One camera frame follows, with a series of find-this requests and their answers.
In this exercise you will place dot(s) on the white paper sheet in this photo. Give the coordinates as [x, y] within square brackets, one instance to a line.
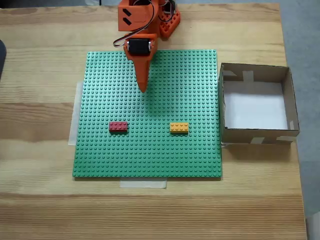
[255, 110]

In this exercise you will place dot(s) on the masking tape strip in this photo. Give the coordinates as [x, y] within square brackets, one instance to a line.
[73, 125]
[142, 183]

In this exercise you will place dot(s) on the yellow lego brick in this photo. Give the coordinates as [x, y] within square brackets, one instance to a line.
[179, 128]

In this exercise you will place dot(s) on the red lego brick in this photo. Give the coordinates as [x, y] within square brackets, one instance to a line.
[118, 127]

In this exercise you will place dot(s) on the black rounded device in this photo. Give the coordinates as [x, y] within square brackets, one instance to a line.
[2, 58]

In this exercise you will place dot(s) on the open cardboard box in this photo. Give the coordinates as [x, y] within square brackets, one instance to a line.
[250, 137]

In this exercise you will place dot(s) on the green lego baseplate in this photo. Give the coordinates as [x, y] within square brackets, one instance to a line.
[150, 155]

